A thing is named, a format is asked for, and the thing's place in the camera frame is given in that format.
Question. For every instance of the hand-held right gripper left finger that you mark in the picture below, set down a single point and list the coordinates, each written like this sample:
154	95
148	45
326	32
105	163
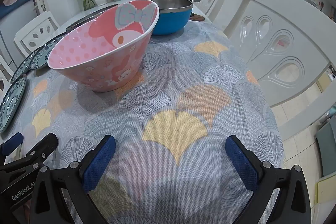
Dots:
99	163

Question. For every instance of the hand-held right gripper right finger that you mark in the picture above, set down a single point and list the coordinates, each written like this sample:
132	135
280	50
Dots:
241	163

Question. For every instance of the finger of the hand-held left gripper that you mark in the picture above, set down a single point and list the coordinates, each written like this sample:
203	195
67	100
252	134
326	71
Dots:
11	143
46	145

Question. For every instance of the blue green patterned plate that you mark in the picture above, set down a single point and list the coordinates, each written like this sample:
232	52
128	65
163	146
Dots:
11	106
39	58
55	39
22	67

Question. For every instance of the pink cartoon print bowl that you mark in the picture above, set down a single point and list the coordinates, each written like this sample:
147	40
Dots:
92	77

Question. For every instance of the blue steel bowl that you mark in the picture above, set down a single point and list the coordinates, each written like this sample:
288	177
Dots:
170	22

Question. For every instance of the grey green cushion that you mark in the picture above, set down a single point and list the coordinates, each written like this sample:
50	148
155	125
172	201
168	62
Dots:
326	150

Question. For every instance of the yellow box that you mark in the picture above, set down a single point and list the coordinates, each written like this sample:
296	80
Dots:
326	190

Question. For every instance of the grey leaf print tablecloth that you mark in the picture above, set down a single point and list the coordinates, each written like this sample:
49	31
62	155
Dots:
183	82

